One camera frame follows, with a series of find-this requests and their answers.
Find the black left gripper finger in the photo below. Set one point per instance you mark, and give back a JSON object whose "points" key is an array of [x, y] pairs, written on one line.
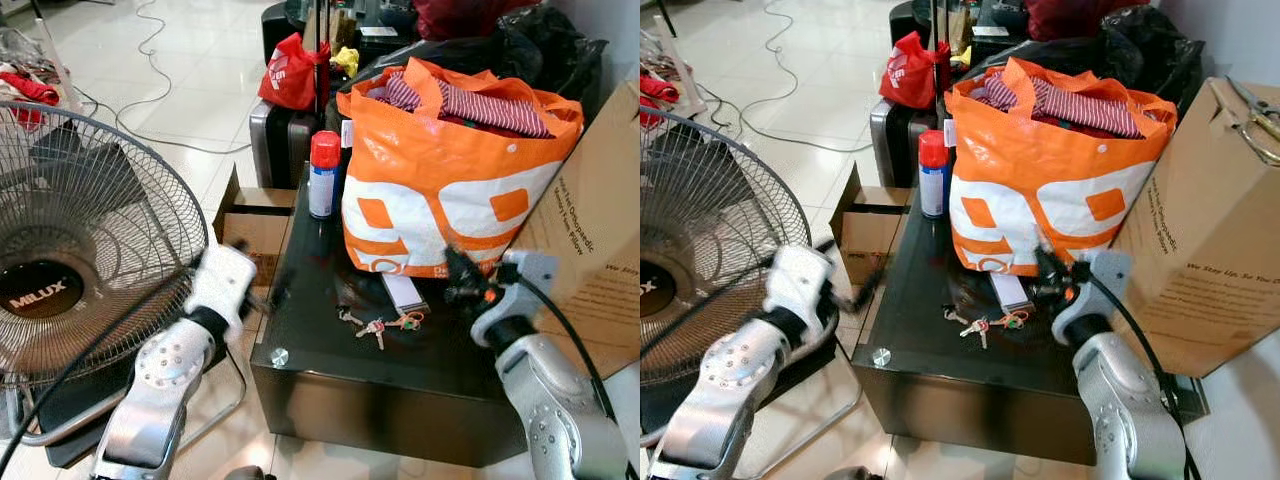
{"points": [[278, 288], [864, 282]]}

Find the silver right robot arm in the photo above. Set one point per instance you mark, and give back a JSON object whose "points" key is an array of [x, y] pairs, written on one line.
{"points": [[545, 400], [1125, 400]]}

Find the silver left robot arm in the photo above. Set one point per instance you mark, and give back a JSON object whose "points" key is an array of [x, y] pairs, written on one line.
{"points": [[160, 385], [735, 385]]}

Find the bunch of keys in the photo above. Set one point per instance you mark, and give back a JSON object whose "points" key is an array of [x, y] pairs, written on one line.
{"points": [[985, 325], [378, 326]]}

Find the small white flat box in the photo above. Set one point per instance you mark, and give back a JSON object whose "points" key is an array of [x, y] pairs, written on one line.
{"points": [[1010, 290], [405, 292]]}

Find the small open cardboard box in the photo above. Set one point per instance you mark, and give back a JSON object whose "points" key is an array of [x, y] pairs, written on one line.
{"points": [[868, 225], [255, 225]]}

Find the orange and white shopping bag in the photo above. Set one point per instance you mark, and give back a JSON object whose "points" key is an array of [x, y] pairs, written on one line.
{"points": [[440, 190], [1045, 190]]}

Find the spray can with red cap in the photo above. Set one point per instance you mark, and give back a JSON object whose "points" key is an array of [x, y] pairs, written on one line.
{"points": [[933, 175], [324, 175]]}

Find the black glass top table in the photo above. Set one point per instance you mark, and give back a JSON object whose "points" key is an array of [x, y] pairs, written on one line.
{"points": [[370, 385], [960, 385]]}

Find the black floor fan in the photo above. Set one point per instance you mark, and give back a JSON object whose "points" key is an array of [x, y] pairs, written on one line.
{"points": [[710, 250], [90, 250]]}

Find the grey suitcase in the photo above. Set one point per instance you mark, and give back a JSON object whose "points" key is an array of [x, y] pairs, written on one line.
{"points": [[275, 140], [895, 138]]}

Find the red white striped cloth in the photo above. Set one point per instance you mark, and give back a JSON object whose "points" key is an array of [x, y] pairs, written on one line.
{"points": [[1085, 108], [490, 108]]}

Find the red plastic bag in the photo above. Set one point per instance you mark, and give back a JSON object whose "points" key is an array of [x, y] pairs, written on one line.
{"points": [[912, 70], [290, 72]]}

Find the yellow cloth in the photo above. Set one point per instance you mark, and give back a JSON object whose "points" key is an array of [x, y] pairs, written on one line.
{"points": [[346, 60], [962, 58]]}

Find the dark red cloth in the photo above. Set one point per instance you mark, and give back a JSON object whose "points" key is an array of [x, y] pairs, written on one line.
{"points": [[1085, 15], [470, 15]]}

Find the metal clip hanger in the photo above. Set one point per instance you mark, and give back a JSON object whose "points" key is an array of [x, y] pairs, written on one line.
{"points": [[1255, 120]]}

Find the pile of clothes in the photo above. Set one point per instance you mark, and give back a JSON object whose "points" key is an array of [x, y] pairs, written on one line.
{"points": [[25, 90], [655, 90]]}

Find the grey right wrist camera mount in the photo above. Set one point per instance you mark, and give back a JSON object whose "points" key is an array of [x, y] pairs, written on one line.
{"points": [[1095, 290], [520, 290]]}

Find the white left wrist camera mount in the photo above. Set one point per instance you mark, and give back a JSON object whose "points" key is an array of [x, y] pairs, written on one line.
{"points": [[797, 285], [222, 285]]}

